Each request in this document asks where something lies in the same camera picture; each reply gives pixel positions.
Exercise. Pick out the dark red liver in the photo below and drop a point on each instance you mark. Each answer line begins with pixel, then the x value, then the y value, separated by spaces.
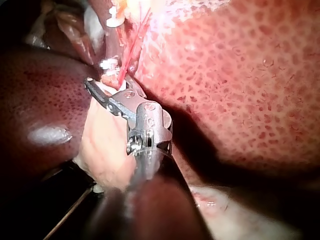
pixel 237 87

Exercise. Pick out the right arm instrument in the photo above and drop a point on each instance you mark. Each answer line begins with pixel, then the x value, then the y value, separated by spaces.
pixel 150 120

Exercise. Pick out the pale fatty tissue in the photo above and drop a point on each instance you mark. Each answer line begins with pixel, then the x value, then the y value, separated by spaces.
pixel 225 215
pixel 105 140

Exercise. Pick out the right arm instrument jaw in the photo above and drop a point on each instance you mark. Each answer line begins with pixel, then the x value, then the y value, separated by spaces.
pixel 96 91
pixel 133 85

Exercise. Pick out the gallbladder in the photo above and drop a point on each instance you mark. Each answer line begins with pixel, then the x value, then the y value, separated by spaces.
pixel 75 37

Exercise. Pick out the dark right arm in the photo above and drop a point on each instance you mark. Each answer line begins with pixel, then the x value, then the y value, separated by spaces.
pixel 150 212

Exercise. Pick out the thin tube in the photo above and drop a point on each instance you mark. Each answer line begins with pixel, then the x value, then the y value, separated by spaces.
pixel 113 47
pixel 133 46

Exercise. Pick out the white clip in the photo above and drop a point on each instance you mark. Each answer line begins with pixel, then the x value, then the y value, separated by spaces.
pixel 113 23
pixel 122 87
pixel 111 73
pixel 108 63

